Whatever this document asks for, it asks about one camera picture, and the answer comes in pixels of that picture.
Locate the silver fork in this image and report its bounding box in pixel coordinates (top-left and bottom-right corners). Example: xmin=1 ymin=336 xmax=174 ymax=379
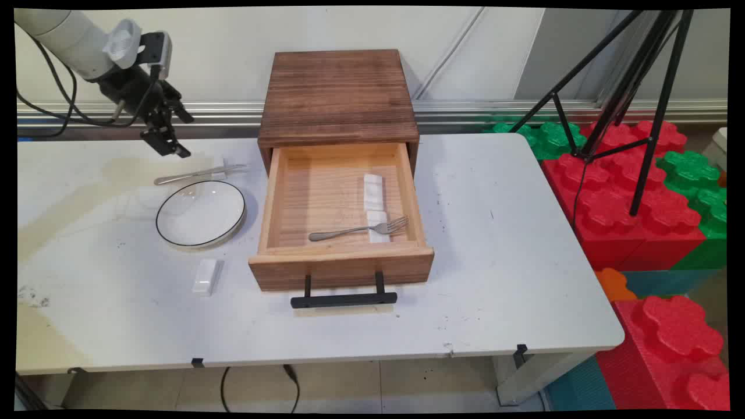
xmin=308 ymin=216 xmax=410 ymax=243

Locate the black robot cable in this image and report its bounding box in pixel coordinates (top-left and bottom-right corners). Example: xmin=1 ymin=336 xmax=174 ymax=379
xmin=16 ymin=32 xmax=161 ymax=138

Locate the white plate with black rim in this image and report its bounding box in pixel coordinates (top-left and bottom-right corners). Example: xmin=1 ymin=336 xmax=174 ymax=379
xmin=155 ymin=180 xmax=247 ymax=250

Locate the green foam block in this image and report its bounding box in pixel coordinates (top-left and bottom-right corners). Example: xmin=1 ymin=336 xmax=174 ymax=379
xmin=482 ymin=120 xmax=588 ymax=161
xmin=657 ymin=150 xmax=728 ymax=272

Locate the small white cutlery rest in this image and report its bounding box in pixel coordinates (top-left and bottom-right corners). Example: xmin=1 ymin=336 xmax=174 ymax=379
xmin=363 ymin=173 xmax=385 ymax=212
xmin=191 ymin=258 xmax=219 ymax=297
xmin=366 ymin=210 xmax=391 ymax=244

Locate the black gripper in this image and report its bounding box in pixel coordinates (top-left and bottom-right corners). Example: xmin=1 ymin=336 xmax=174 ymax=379
xmin=98 ymin=63 xmax=195 ymax=159

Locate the white wrist mount plate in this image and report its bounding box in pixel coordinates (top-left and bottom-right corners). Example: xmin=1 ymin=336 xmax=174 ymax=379
xmin=103 ymin=18 xmax=144 ymax=70

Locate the silver table knife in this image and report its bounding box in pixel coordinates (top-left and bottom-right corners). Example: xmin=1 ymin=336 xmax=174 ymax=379
xmin=154 ymin=164 xmax=248 ymax=186

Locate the large red foam block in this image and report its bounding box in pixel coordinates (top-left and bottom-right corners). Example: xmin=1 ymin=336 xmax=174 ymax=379
xmin=595 ymin=295 xmax=731 ymax=411

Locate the dark wooden drawer cabinet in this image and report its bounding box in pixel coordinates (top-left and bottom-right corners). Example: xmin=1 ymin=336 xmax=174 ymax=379
xmin=257 ymin=49 xmax=420 ymax=176

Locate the light wooden drawer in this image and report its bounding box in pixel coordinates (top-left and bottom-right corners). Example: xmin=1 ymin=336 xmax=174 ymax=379
xmin=249 ymin=141 xmax=435 ymax=292

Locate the black drawer handle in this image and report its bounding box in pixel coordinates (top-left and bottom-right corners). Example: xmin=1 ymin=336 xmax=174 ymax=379
xmin=290 ymin=271 xmax=399 ymax=310

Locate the white table leg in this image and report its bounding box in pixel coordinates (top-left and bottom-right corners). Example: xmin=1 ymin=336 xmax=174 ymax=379
xmin=492 ymin=349 xmax=595 ymax=407

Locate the teal foam block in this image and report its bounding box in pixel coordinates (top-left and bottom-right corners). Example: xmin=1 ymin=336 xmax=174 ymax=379
xmin=622 ymin=269 xmax=700 ymax=299
xmin=544 ymin=355 xmax=618 ymax=411

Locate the aluminium wall rail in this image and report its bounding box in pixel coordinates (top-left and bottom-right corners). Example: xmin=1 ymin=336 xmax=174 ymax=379
xmin=17 ymin=100 xmax=728 ymax=130

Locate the orange foam block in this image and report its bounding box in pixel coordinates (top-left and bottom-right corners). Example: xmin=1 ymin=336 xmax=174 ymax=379
xmin=594 ymin=267 xmax=639 ymax=303

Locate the black tripod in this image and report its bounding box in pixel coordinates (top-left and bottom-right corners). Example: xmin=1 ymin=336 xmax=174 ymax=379
xmin=509 ymin=9 xmax=697 ymax=218

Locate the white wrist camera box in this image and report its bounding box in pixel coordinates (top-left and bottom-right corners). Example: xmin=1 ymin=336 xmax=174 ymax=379
xmin=139 ymin=31 xmax=173 ymax=80

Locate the black cable under table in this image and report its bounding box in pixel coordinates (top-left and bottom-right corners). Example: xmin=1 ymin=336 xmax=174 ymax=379
xmin=219 ymin=364 xmax=301 ymax=414

